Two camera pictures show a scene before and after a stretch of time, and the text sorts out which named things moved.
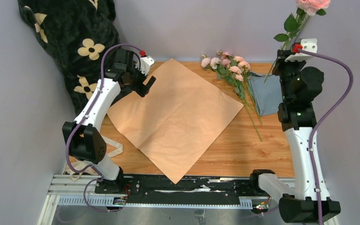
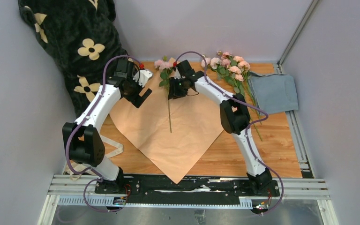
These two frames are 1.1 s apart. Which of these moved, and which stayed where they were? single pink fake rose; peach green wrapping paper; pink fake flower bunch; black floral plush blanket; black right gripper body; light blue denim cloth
Moved: single pink fake rose; black right gripper body
Stayed: light blue denim cloth; black floral plush blanket; peach green wrapping paper; pink fake flower bunch
